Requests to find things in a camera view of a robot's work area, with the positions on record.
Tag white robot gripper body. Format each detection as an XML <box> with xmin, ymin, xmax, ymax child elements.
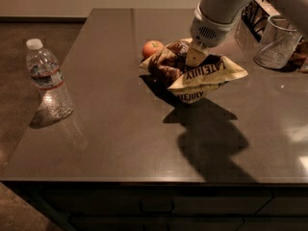
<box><xmin>190</xmin><ymin>5</ymin><xmax>241</xmax><ymax>48</ymax></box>

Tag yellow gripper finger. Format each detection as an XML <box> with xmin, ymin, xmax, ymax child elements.
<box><xmin>186</xmin><ymin>41</ymin><xmax>210</xmax><ymax>67</ymax></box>

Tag brown Late July chip bag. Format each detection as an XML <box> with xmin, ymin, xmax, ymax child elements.
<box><xmin>140</xmin><ymin>38</ymin><xmax>248</xmax><ymax>104</ymax></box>

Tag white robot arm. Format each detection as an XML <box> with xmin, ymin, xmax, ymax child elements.
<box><xmin>187</xmin><ymin>0</ymin><xmax>308</xmax><ymax>69</ymax></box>

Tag red apple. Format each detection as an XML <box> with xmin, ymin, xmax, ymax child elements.
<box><xmin>142</xmin><ymin>40</ymin><xmax>164</xmax><ymax>59</ymax></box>

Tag metal mesh cup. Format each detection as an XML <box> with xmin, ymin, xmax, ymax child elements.
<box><xmin>253</xmin><ymin>15</ymin><xmax>302</xmax><ymax>69</ymax></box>

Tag clear plastic water bottle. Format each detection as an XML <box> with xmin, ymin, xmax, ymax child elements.
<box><xmin>26</xmin><ymin>38</ymin><xmax>73</xmax><ymax>120</ymax></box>

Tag black wire basket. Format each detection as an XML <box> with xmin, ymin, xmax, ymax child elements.
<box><xmin>242</xmin><ymin>0</ymin><xmax>270</xmax><ymax>41</ymax></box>

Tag black drawer handle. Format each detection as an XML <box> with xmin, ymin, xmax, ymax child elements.
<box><xmin>140</xmin><ymin>199</ymin><xmax>174</xmax><ymax>216</ymax></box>

